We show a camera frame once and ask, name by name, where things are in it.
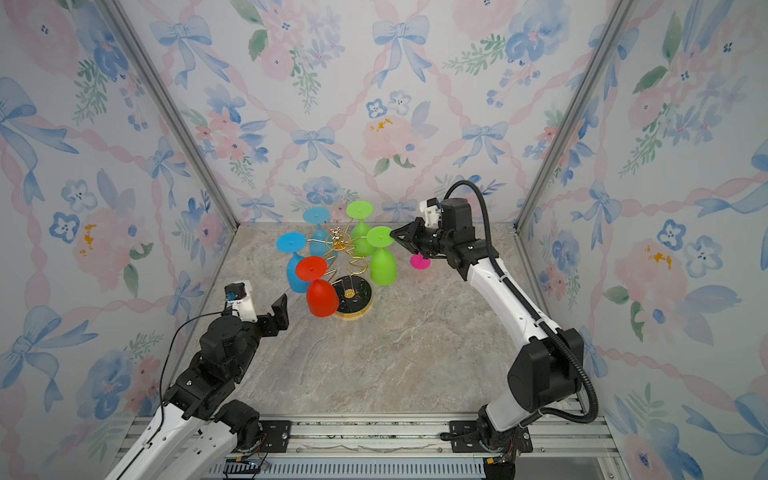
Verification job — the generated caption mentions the back blue wine glass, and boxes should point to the back blue wine glass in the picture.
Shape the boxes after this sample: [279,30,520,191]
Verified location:
[303,206,330,257]

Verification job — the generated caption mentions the blue wine glass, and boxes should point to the blue wine glass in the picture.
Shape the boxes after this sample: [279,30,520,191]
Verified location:
[303,206,330,257]
[276,232,310,294]

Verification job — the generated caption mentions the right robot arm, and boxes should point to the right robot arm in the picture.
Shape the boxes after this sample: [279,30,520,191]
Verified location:
[390,198,595,452]

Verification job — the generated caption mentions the gold wire glass rack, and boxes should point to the gold wire glass rack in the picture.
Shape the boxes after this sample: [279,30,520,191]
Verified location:
[322,228,373,321]

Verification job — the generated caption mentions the pink wine glass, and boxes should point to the pink wine glass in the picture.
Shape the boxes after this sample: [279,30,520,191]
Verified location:
[410,254,431,270]

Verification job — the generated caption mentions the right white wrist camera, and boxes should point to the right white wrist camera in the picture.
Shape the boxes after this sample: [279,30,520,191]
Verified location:
[419,197,442,229]

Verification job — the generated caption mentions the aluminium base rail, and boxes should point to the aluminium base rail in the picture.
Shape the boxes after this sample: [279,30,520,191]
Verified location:
[106,413,629,479]

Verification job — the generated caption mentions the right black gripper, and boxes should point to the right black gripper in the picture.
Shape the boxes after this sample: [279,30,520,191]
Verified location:
[389,220,453,261]

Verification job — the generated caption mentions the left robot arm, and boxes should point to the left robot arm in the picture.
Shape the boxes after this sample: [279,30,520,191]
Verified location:
[107,295,291,479]

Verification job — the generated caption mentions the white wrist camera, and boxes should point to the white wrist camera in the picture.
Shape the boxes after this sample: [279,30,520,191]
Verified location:
[419,197,442,229]
[224,280,257,323]

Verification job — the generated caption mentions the red wine glass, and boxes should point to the red wine glass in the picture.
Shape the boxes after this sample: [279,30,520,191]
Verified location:
[296,256,340,318]

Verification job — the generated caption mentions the front blue wine glass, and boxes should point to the front blue wine glass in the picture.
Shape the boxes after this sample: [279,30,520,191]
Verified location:
[276,232,310,294]

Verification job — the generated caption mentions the green wine glass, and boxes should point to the green wine glass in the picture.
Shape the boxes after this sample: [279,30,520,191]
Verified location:
[346,200,375,257]
[366,226,398,286]

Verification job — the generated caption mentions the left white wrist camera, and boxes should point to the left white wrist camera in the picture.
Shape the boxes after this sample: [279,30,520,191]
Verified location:
[224,280,257,323]

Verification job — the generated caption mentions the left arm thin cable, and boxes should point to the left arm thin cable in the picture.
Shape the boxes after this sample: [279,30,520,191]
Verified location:
[116,310,232,480]

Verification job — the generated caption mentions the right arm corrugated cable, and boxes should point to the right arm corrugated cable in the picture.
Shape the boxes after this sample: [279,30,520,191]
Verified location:
[443,179,600,425]

